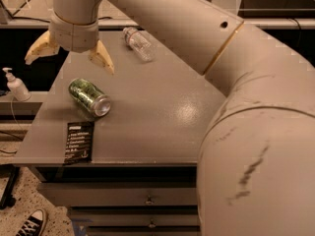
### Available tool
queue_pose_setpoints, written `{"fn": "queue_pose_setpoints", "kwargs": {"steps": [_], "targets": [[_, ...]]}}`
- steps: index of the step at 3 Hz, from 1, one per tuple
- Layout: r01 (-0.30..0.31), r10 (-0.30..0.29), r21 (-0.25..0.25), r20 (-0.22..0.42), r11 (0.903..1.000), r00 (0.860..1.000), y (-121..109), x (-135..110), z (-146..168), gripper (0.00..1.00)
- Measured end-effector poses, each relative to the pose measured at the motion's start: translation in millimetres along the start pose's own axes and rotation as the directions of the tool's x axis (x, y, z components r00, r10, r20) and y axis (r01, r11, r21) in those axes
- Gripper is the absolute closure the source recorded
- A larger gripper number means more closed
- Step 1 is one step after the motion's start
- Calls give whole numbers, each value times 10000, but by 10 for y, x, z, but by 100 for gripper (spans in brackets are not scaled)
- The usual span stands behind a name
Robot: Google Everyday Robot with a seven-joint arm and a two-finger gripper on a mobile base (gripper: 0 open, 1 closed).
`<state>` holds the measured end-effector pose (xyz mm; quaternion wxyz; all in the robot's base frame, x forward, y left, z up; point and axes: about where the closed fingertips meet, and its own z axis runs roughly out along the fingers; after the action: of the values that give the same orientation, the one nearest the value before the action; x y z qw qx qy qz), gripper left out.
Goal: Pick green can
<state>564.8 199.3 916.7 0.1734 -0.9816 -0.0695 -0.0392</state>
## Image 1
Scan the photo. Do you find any black floor cable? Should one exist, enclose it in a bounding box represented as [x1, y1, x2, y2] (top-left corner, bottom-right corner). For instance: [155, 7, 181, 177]
[9, 14, 114, 22]

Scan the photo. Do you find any white pump dispenser bottle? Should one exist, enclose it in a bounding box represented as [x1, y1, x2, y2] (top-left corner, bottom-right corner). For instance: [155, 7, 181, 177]
[2, 68, 31, 101]

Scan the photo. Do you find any grey drawer cabinet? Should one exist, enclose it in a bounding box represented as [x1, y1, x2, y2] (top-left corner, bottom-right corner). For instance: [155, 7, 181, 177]
[14, 31, 223, 236]

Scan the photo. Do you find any grey drawer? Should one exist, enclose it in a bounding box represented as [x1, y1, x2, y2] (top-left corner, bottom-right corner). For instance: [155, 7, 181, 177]
[68, 206, 199, 226]
[38, 182, 197, 207]

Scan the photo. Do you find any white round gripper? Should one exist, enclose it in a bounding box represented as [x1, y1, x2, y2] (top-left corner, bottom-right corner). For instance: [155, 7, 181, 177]
[25, 13, 114, 75]

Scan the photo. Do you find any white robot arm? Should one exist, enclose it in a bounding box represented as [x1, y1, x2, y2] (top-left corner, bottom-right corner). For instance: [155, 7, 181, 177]
[26, 0, 315, 236]

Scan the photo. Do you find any green soda can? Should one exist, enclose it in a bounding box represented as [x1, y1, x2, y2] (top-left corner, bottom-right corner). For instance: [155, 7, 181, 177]
[68, 78, 111, 117]

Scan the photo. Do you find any clear plastic water bottle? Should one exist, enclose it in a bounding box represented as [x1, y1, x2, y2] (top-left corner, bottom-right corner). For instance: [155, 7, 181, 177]
[123, 27, 154, 62]

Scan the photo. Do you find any top grey drawer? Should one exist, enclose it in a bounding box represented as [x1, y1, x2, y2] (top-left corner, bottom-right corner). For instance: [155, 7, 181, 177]
[38, 182, 197, 207]

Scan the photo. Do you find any black canvas sneaker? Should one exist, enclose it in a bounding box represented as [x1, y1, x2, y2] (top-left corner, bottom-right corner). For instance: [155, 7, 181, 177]
[15, 208, 47, 236]

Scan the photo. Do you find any black stand base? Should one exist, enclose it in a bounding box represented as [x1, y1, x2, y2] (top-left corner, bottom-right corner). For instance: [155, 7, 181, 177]
[0, 164, 20, 210]

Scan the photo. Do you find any black snack packet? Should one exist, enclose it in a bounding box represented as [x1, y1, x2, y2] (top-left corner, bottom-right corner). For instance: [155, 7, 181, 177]
[64, 122, 95, 164]

